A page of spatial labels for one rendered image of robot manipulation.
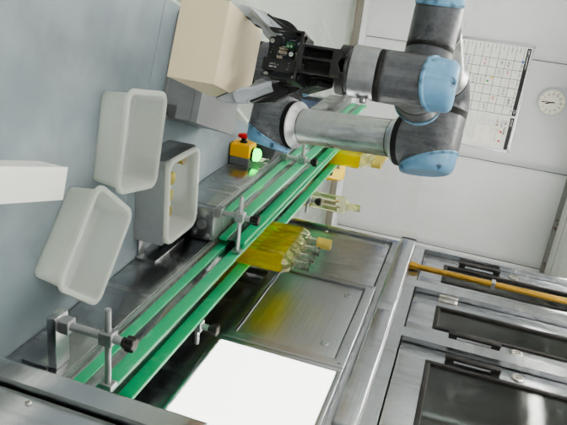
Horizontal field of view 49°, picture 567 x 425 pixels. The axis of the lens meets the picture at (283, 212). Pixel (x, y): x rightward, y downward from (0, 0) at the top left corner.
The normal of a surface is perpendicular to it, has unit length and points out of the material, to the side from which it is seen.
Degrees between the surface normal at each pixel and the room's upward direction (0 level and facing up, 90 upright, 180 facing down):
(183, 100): 90
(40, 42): 0
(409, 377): 90
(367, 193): 90
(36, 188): 0
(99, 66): 0
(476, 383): 90
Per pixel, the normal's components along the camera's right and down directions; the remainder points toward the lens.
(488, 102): -0.31, 0.33
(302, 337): 0.11, -0.92
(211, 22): -0.25, 0.01
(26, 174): 0.95, 0.21
